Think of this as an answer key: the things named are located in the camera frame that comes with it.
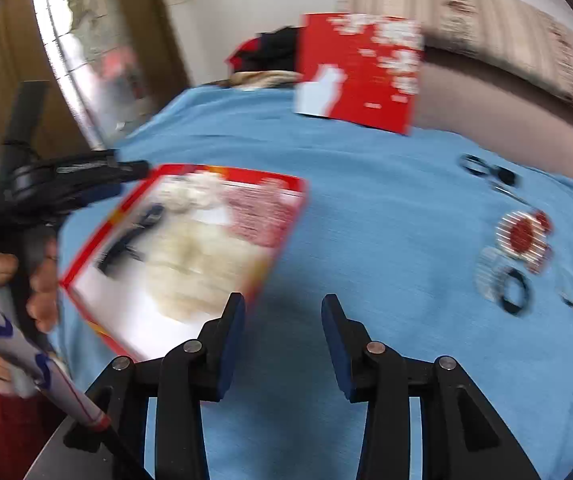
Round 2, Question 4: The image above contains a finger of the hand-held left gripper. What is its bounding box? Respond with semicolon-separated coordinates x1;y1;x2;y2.
63;183;125;214
58;150;150;187

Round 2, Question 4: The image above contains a cream cherry print scrunchie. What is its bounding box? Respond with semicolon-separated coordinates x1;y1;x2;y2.
155;217;273;322

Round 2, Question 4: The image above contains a blue cloth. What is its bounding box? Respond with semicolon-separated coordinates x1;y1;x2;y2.
49;82;573;480

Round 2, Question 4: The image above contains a dark clothes pile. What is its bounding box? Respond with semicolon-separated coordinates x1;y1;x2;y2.
224;25;308;74

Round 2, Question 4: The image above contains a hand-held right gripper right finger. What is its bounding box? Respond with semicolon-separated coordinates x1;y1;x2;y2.
321;294;542;480

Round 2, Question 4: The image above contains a cream dotted scrunchie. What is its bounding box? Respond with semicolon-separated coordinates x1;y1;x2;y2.
160;171;228;212

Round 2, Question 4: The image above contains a cream floral scarf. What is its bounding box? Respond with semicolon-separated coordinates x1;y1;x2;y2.
229;70;305;91

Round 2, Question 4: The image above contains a dark ring hair tie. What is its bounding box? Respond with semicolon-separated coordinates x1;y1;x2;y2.
460;153;489;179

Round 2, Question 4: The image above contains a red cardboard box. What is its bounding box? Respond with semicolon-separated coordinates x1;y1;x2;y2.
59;162;310;363

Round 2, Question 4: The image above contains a thick black hair tie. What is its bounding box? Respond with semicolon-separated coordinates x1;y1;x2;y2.
498;267;531;317

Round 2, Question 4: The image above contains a brown upholstered seat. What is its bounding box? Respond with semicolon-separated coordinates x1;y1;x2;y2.
411;47;573;197

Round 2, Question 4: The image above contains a beige striped cloth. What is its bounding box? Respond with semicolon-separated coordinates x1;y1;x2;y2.
337;0;573;117

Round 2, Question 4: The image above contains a person's left hand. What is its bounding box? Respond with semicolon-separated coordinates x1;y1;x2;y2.
0;240;60;333

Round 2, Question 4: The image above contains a thin metal hair pin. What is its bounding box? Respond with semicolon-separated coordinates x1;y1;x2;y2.
489;184;533;206

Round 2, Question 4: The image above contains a red box lid white cat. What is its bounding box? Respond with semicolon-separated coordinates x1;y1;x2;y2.
293;12;426;136

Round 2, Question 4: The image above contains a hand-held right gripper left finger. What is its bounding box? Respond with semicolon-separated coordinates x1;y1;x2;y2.
64;292;247;480

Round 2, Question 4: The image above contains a small black hair clip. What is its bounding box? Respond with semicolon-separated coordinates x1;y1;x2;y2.
491;165;523;189

